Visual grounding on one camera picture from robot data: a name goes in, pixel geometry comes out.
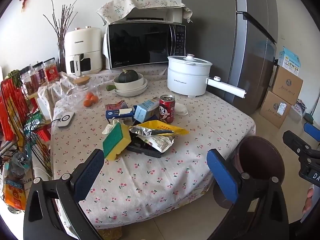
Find floral cloth cover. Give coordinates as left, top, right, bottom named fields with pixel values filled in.
left=97, top=0, right=193, bottom=27

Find brown round stool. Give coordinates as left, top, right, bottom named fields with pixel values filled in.
left=212, top=135, right=286, bottom=240

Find cream air fryer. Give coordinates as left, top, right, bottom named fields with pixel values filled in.
left=64, top=26, right=103, bottom=77

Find crushed red can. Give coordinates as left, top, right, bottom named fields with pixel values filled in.
left=105, top=100, right=128, bottom=110

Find cream pan with green handle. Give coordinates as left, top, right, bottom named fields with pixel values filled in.
left=106, top=74, right=145, bottom=92

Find red cartoon drink can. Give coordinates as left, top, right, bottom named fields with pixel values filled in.
left=159, top=94, right=175, bottom=124

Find white paper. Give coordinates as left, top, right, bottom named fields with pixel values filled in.
left=102, top=119, right=123, bottom=134

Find small red box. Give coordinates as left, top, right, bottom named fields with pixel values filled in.
left=32, top=125, right=52, bottom=143

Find dried branches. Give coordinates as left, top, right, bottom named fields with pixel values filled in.
left=44, top=0, right=82, bottom=46

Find light blue printed box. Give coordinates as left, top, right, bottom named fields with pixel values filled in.
left=278, top=46, right=300, bottom=75

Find black cable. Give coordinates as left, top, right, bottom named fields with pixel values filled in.
left=24, top=119, right=60, bottom=133

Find clear plastic bag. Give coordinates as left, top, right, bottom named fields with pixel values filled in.
left=5, top=150, right=33, bottom=180

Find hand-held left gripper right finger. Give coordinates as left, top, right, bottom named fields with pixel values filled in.
left=206, top=149, right=290, bottom=240

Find black wire rack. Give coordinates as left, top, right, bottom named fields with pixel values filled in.
left=0, top=77, right=54, bottom=178

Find glass vase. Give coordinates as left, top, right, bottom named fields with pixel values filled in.
left=58, top=42, right=67, bottom=73

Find white electric cooking pot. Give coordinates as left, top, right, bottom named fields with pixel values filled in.
left=167, top=54, right=247, bottom=99

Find cream plate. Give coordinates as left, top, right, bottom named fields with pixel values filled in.
left=116, top=85, right=148, bottom=97
left=115, top=79, right=148, bottom=94

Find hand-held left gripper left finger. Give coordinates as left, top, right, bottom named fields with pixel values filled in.
left=23, top=149, right=105, bottom=240

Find white flat electronic device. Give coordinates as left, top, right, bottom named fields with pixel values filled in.
left=54, top=111, right=75, bottom=129

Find orange snack packet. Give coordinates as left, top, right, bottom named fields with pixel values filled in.
left=2, top=177, right=27, bottom=212

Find black microwave oven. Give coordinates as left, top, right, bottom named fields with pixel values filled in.
left=104, top=22, right=187, bottom=70

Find glass pitcher with bamboo lid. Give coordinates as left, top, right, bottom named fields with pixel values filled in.
left=65, top=76, right=100, bottom=105

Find silver foil snack bag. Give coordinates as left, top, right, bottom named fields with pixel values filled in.
left=129, top=125, right=175, bottom=153

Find dark green pumpkin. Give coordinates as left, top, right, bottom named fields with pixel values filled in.
left=118, top=69, right=139, bottom=84

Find yellow snack bag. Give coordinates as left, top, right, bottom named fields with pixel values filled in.
left=135, top=120, right=190, bottom=137

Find black plastic tray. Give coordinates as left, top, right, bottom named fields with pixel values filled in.
left=126, top=134, right=170, bottom=158

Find grey refrigerator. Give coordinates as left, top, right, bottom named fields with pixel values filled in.
left=181, top=0, right=278, bottom=115

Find yellow green sponge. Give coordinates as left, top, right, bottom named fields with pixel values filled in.
left=102, top=122, right=132, bottom=160

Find cherry print tablecloth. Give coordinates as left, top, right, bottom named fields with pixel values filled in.
left=37, top=65, right=257, bottom=230

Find small blue carton piece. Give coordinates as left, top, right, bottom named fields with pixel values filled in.
left=105, top=105, right=134, bottom=124

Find light blue carton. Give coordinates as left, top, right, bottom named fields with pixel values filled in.
left=134, top=99, right=160, bottom=124

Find white crumpled tissue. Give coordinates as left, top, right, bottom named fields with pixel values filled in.
left=175, top=104, right=188, bottom=116

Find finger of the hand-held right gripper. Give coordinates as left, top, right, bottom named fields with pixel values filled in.
left=282, top=130, right=320, bottom=158
left=303, top=122, right=320, bottom=143

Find person's right hand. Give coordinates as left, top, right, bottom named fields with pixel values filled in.
left=302, top=186, right=316, bottom=215

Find green packet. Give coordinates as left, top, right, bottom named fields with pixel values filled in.
left=25, top=112, right=44, bottom=130

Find white appliance under cloth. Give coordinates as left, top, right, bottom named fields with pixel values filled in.
left=124, top=7, right=187, bottom=25

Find red packet in rack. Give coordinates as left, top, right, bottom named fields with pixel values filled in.
left=0, top=80, right=28, bottom=141

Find brown cardboard box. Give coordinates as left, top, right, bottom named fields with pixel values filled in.
left=259, top=91, right=292, bottom=129
left=271, top=65, right=304, bottom=105

